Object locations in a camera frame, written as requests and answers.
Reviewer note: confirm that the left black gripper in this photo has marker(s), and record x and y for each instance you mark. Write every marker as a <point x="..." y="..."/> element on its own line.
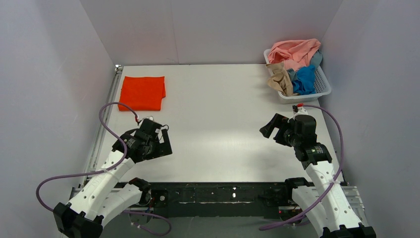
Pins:
<point x="157" y="144"/>

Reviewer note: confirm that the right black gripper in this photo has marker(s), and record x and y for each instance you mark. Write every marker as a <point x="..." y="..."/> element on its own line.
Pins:
<point x="281" y="131"/>

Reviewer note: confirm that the orange t shirt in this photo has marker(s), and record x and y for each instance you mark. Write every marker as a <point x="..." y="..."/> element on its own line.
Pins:
<point x="143" y="93"/>

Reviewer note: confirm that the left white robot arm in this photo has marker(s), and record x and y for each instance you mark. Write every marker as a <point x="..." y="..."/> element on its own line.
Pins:
<point x="94" y="206"/>

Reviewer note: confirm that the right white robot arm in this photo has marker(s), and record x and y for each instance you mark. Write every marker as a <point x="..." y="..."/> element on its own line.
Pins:
<point x="329" y="212"/>

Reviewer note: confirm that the beige t shirt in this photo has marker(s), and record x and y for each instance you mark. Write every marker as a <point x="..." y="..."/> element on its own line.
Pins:
<point x="280" y="80"/>

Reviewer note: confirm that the blue t shirt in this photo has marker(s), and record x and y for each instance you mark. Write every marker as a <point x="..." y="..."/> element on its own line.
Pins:
<point x="304" y="84"/>

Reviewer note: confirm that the white plastic laundry basket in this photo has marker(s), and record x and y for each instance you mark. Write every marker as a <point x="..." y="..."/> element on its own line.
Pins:
<point x="322" y="87"/>

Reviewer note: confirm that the pink t shirt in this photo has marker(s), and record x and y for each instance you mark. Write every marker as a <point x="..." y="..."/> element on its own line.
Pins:
<point x="293" y="53"/>

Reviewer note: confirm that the grey teal t shirt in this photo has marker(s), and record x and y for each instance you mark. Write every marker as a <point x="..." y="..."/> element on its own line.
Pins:
<point x="315" y="61"/>

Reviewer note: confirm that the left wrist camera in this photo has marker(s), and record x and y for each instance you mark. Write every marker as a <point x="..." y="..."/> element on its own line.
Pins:
<point x="147" y="126"/>

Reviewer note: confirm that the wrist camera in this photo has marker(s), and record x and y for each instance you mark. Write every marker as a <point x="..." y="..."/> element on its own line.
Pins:
<point x="307" y="149"/>
<point x="147" y="126"/>

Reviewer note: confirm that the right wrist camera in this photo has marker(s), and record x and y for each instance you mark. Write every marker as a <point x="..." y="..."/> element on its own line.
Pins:
<point x="307" y="149"/>

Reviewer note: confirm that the aluminium frame rail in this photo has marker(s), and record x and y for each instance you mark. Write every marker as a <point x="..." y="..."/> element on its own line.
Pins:
<point x="213" y="114"/>

